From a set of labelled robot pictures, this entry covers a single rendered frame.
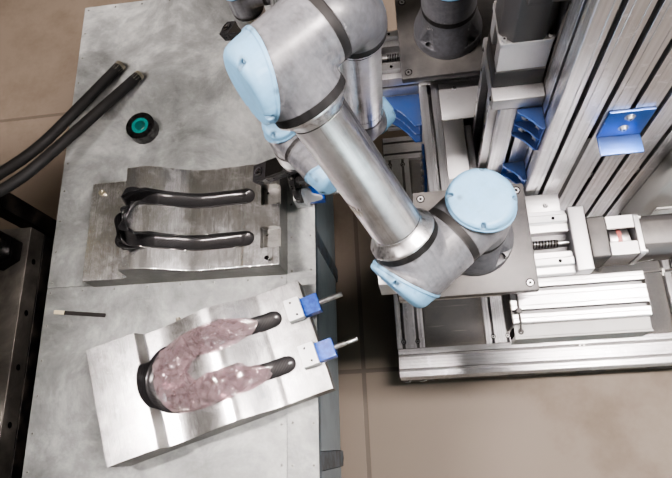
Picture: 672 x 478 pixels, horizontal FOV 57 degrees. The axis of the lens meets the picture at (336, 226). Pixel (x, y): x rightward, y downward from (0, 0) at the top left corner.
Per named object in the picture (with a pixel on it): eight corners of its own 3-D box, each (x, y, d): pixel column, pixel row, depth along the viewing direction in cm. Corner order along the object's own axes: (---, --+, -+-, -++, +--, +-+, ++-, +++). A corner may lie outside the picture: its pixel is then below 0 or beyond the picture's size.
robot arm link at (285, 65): (491, 268, 103) (317, -18, 75) (427, 329, 101) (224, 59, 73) (449, 244, 113) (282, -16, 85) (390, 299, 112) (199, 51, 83)
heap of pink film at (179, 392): (254, 310, 141) (244, 303, 134) (276, 385, 135) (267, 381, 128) (149, 349, 142) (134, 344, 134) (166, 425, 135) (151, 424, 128)
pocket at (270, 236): (282, 230, 148) (279, 225, 144) (282, 251, 146) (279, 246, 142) (264, 231, 148) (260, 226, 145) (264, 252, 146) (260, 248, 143)
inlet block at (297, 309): (340, 286, 143) (336, 281, 138) (347, 306, 142) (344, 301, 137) (287, 306, 144) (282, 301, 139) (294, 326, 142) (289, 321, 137)
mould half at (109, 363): (302, 285, 148) (292, 273, 138) (336, 390, 138) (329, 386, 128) (109, 357, 149) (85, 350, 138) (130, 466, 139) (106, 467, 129)
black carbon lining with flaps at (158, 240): (257, 189, 150) (246, 174, 142) (256, 252, 145) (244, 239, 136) (123, 201, 155) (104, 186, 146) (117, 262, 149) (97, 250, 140)
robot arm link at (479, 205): (525, 222, 111) (537, 193, 98) (472, 272, 109) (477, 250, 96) (476, 179, 115) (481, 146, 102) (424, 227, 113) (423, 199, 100)
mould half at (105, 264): (287, 177, 158) (275, 153, 146) (287, 274, 149) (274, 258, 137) (104, 192, 164) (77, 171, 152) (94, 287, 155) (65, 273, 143)
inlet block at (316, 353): (355, 330, 140) (352, 325, 135) (362, 350, 138) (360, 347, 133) (301, 349, 140) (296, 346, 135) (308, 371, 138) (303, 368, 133)
